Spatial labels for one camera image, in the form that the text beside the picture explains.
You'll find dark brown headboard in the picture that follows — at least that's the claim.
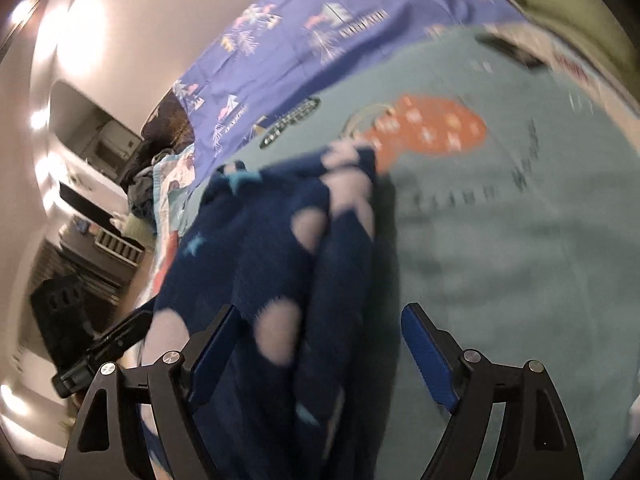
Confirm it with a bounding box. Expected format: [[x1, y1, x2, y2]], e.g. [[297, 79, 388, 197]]
[[142, 92, 196, 161]]

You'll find black chair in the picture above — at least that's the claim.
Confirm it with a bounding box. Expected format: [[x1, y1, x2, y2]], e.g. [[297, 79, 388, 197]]
[[30, 275, 97, 372]]

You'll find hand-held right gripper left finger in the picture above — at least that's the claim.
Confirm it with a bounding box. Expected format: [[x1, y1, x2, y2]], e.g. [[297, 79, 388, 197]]
[[59, 304, 243, 480]]

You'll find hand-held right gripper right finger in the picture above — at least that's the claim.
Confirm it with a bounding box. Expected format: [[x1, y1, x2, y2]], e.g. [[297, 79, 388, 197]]
[[401, 302, 587, 480]]

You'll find cream pillow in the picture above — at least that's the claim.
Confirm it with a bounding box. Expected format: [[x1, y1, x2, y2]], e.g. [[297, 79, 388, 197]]
[[520, 0, 640, 116]]

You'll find white pink printed cloth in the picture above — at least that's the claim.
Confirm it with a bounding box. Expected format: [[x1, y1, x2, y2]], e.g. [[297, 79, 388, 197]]
[[500, 25, 628, 108]]

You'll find black phone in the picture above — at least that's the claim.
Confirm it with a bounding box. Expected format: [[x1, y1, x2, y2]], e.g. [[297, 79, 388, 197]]
[[477, 35, 546, 73]]

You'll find pile of dark clothes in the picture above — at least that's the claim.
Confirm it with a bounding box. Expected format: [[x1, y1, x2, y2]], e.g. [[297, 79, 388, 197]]
[[125, 155, 163, 221]]

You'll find navy fleece garment with stars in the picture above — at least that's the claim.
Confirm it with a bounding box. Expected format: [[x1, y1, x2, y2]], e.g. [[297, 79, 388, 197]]
[[142, 142, 397, 480]]

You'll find purple bedsheet with tree print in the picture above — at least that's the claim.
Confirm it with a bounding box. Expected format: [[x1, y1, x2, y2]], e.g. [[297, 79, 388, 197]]
[[172, 0, 531, 171]]

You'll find white slatted rack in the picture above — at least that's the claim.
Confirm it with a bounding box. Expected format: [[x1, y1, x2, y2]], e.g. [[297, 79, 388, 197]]
[[95, 230, 144, 267]]

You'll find teal blanket with heart print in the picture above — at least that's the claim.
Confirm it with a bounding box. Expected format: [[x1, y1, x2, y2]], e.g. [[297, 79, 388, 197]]
[[150, 22, 640, 480]]

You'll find black white zigzag cloth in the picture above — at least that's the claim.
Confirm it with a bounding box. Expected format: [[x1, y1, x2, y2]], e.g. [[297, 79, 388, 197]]
[[260, 96, 321, 149]]

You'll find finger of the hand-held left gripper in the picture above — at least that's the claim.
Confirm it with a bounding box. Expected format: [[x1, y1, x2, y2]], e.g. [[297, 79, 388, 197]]
[[87, 310, 154, 361]]

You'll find light blue cartoon quilt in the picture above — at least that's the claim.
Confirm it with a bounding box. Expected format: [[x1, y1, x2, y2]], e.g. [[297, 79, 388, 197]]
[[152, 147, 197, 221]]

